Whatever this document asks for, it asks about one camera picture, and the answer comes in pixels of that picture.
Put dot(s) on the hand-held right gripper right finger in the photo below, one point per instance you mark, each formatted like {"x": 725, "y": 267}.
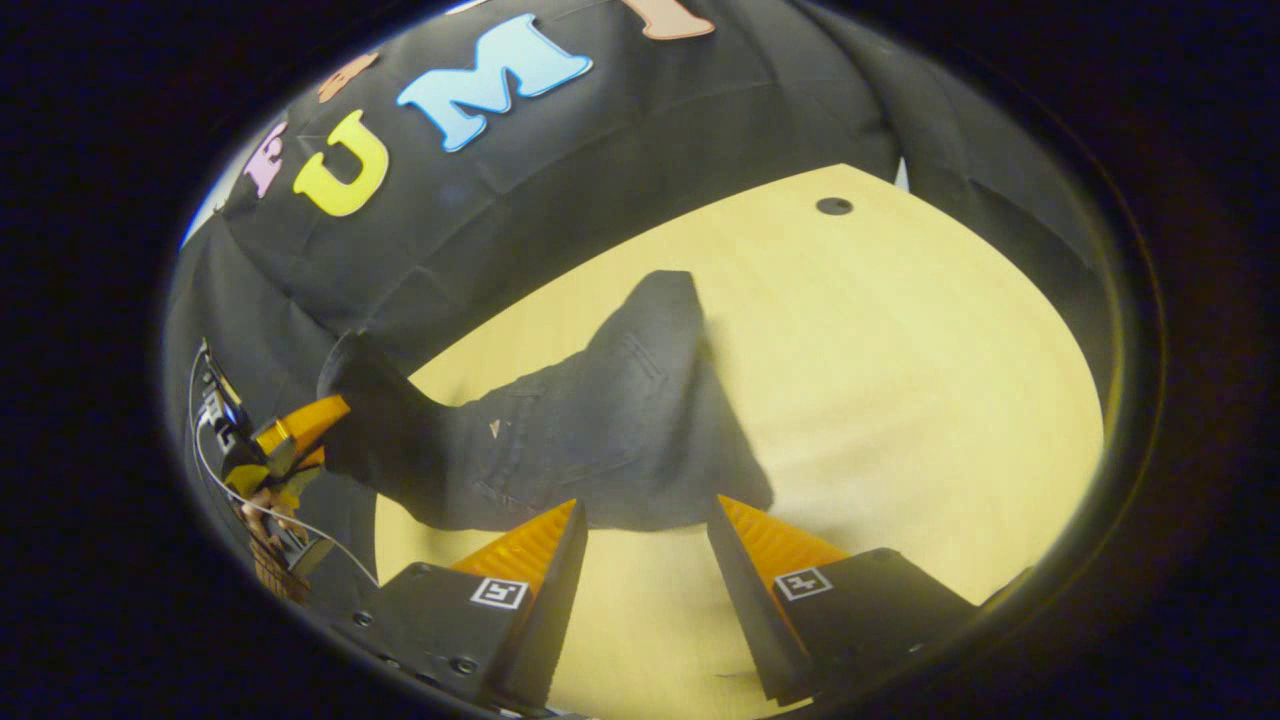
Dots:
{"x": 750, "y": 610}

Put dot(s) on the black backdrop cloth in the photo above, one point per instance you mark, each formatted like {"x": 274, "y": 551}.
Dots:
{"x": 620, "y": 150}

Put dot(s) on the dark round table grommet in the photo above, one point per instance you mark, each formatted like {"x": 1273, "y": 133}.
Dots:
{"x": 834, "y": 206}

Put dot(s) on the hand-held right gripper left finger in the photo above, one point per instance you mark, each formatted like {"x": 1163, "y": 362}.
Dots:
{"x": 555, "y": 610}

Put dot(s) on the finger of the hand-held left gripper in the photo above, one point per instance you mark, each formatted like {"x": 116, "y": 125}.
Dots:
{"x": 275, "y": 480}
{"x": 305, "y": 425}

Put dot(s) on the dark grey jeans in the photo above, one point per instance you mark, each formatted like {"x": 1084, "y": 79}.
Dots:
{"x": 600, "y": 430}

